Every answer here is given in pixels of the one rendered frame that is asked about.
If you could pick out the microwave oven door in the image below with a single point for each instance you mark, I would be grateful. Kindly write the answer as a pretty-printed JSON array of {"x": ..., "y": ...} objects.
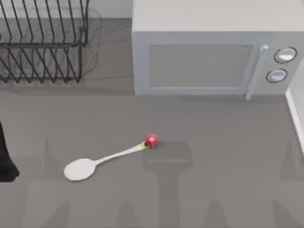
[{"x": 142, "y": 69}]

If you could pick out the white spoon with red ladybird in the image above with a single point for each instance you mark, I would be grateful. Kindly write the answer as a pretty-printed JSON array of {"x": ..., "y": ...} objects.
[{"x": 80, "y": 169}]

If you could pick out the pale grey microwave oven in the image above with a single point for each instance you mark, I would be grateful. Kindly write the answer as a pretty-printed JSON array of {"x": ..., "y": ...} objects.
[{"x": 204, "y": 19}]

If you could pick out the microwave knob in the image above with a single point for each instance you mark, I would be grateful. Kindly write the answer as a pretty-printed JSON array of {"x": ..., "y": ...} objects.
[
  {"x": 285, "y": 54},
  {"x": 276, "y": 75}
]

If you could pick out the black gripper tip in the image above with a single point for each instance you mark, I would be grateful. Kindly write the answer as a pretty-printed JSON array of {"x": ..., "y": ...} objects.
[{"x": 6, "y": 164}]

